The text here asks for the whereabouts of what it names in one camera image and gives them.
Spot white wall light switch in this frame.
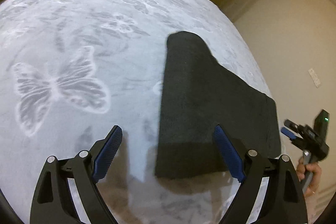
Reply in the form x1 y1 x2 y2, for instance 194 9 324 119
308 68 321 88

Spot grey butterfly pattern blanket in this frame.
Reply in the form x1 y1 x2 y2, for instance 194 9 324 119
0 0 282 224

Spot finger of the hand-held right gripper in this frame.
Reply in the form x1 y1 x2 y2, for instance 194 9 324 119
281 127 296 141
284 120 300 131

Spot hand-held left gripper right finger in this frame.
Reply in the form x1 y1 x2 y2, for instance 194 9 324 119
213 124 308 224

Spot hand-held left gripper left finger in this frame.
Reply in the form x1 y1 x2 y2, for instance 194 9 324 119
29 125 123 224

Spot dark grey pants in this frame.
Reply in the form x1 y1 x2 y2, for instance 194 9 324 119
154 30 282 180

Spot person's right hand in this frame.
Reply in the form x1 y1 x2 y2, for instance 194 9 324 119
296 160 322 197

